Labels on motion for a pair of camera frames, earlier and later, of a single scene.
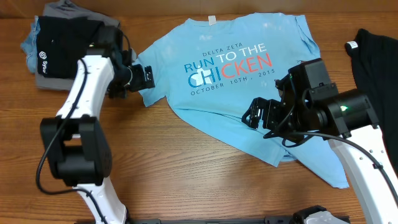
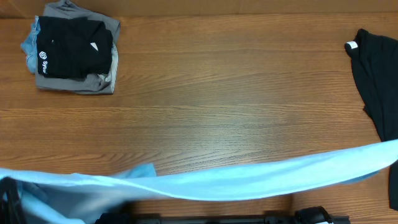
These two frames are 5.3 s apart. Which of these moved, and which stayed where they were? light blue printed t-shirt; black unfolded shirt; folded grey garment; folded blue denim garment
Moved: light blue printed t-shirt
Stayed: folded blue denim garment; black unfolded shirt; folded grey garment
